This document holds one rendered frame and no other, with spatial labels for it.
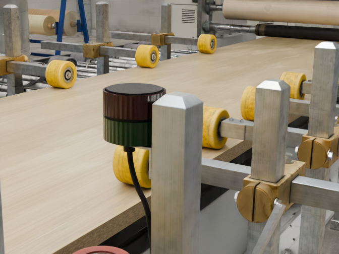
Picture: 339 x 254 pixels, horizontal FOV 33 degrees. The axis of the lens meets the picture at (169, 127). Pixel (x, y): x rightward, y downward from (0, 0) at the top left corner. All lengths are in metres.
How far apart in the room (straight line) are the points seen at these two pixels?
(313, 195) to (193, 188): 0.29
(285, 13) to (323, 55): 2.21
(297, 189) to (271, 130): 0.10
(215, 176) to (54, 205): 0.24
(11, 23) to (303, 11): 1.73
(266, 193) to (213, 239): 0.45
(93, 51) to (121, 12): 9.20
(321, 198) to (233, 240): 0.52
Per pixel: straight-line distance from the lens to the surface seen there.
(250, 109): 1.32
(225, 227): 1.23
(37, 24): 7.65
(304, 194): 0.80
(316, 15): 3.12
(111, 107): 0.53
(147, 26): 11.05
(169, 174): 0.53
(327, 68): 0.97
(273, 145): 0.75
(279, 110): 0.74
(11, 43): 1.88
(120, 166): 0.90
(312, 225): 1.05
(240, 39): 3.74
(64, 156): 1.08
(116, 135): 0.53
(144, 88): 0.55
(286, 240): 1.43
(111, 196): 0.89
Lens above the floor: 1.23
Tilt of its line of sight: 15 degrees down
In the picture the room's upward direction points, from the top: 1 degrees clockwise
